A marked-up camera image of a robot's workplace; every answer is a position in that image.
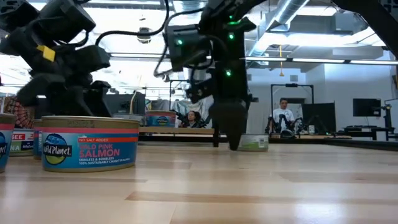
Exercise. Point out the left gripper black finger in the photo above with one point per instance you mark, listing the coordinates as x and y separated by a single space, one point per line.
71 105
98 96

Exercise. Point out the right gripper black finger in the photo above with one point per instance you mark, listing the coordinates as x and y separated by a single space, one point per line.
231 124

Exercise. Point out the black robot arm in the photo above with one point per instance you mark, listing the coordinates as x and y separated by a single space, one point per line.
300 123
280 119
180 118
205 122

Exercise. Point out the yellow tape piece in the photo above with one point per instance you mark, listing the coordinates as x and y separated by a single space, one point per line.
46 53

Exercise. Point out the person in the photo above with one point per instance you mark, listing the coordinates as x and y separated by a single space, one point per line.
192 119
282 113

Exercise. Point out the red patterned tapestry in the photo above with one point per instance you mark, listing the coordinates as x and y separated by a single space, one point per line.
21 118

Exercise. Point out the grey hanging cloth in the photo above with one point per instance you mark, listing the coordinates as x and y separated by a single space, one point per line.
160 105

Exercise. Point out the large ceiling light panel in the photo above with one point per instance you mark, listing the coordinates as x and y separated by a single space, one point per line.
311 40

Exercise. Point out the small ceiling light panel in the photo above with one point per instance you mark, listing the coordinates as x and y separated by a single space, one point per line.
317 11

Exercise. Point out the black desk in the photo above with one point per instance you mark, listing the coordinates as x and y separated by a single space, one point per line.
360 129

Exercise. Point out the black equipment stand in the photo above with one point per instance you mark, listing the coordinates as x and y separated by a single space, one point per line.
388 121

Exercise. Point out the wooden shelf with black frame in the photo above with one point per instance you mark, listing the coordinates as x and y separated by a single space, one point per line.
186 130

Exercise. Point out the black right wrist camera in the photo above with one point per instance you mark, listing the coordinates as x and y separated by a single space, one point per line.
186 46

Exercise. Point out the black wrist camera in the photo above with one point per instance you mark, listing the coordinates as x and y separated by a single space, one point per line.
186 46
66 14

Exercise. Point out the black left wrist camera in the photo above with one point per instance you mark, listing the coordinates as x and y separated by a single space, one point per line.
66 14

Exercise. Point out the small black hanging camera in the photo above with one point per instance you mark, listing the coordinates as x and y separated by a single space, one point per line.
165 77

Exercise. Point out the black table edge frame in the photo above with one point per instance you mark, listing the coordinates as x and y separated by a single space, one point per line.
342 143

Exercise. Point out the black wall monitor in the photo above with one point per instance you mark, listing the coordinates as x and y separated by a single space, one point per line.
367 107

